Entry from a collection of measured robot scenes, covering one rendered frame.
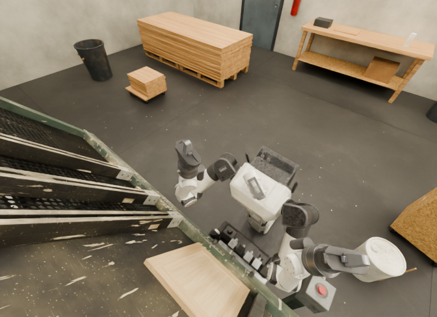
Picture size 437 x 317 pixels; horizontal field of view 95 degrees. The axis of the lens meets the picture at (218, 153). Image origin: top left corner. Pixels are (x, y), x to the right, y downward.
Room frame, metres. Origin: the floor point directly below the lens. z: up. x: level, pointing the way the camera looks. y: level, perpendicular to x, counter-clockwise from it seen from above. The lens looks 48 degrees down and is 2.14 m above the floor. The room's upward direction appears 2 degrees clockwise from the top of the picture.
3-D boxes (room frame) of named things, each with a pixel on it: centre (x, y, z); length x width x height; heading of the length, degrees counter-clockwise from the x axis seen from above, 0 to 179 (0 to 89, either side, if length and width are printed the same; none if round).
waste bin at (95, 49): (4.04, 2.56, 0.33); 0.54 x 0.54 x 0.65
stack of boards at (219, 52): (4.86, 0.68, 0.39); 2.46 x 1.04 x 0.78; 53
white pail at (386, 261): (0.53, -1.43, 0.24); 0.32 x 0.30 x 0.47; 53
